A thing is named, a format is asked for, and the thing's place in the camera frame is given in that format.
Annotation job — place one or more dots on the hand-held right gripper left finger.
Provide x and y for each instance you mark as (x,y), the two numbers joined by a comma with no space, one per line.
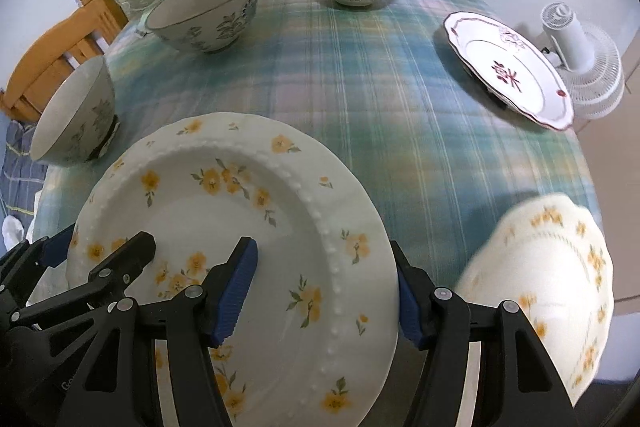
(235,292)

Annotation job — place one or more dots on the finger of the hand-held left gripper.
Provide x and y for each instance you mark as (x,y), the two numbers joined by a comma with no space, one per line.
(55,249)
(125,257)

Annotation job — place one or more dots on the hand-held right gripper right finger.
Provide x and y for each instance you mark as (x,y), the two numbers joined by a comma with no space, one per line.
(407,302)

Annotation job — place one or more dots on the yellow floral beaded plate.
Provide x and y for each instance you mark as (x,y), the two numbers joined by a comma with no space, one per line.
(280,227)

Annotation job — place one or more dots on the white cloth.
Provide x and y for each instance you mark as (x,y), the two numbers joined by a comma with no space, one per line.
(12,232)

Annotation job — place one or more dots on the grey plaid pillow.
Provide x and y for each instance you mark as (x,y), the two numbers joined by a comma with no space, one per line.
(20,177)

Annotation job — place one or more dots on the deep floral ceramic bowl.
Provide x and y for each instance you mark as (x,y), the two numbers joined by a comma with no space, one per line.
(75,122)

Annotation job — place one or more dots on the yellow floral scalloped plate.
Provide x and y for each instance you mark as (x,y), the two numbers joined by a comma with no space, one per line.
(545,267)

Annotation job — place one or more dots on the wooden bed headboard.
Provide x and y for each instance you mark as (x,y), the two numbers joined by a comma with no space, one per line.
(50,52)

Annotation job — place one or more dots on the plaid tablecloth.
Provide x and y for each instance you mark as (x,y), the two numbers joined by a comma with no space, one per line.
(350,82)

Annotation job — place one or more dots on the red floral scalloped plate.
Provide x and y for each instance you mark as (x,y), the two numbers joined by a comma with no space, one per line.
(480,52)

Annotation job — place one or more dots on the white desk fan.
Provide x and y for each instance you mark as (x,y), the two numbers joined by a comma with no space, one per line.
(595,67)

